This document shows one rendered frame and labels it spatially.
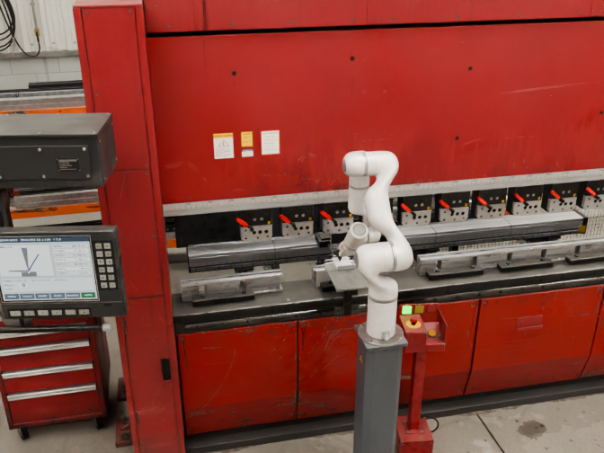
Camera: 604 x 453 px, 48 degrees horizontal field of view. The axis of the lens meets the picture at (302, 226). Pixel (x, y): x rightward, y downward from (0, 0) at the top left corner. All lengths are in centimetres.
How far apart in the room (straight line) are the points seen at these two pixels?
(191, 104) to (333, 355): 147
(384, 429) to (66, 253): 155
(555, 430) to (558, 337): 51
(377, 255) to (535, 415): 188
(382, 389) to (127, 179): 138
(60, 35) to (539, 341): 531
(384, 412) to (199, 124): 148
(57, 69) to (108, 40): 469
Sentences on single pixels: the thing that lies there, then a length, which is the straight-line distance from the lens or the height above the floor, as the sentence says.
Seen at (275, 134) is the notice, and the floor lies 170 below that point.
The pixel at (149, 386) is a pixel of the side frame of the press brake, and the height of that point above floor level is 57.
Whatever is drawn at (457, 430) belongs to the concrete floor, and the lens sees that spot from 404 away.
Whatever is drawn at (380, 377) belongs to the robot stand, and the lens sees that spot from 296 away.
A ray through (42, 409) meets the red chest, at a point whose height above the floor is 22.
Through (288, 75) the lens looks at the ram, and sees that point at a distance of 304.
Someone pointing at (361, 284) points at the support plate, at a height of 100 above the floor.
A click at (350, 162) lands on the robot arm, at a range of 277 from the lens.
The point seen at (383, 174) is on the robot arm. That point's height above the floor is 165.
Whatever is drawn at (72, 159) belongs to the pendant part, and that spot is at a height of 186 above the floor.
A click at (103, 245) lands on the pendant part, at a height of 154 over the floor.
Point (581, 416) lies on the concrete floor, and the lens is 433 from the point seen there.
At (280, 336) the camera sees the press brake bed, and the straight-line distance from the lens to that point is 345.
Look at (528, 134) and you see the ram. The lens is 354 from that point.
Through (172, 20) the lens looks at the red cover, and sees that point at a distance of 292.
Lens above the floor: 265
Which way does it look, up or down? 26 degrees down
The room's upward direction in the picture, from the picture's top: straight up
